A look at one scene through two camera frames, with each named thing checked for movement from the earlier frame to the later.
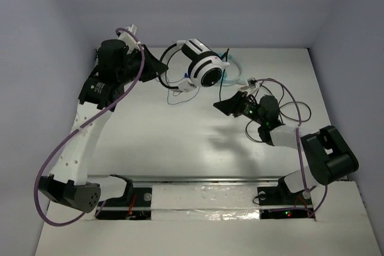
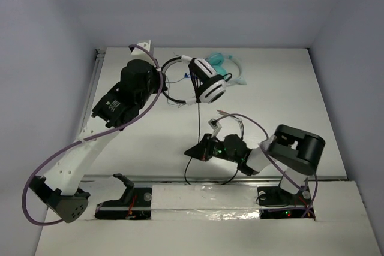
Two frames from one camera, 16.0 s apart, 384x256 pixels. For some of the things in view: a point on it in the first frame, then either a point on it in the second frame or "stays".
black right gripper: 234,104 -> 202,150
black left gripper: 144,62 -> 153,74
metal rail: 102,180 stays
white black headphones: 206,67 -> 209,86
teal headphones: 224,80 stays
